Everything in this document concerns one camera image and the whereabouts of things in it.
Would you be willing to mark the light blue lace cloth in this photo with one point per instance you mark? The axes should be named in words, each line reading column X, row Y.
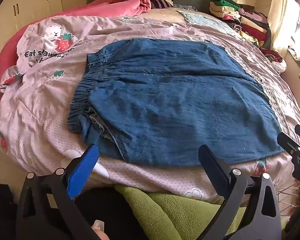
column 202, row 20

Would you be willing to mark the pile of folded clothes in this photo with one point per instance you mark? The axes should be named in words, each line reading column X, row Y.
column 250, row 22

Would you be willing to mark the red and white garment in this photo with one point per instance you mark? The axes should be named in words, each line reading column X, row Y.
column 275, row 60

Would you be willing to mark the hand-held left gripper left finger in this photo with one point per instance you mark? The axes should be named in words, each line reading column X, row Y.
column 82, row 170

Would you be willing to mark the green fleece blanket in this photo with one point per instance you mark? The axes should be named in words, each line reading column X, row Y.
column 170, row 212

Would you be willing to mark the cream curtain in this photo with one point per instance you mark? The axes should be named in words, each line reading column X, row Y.
column 282, row 17

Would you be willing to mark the pink strawberry printed blanket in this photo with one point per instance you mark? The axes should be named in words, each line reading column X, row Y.
column 52, row 100

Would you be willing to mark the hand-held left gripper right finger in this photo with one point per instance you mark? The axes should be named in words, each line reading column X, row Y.
column 207, row 160

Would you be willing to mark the coral pink blanket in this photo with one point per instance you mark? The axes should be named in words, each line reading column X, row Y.
column 130, row 5

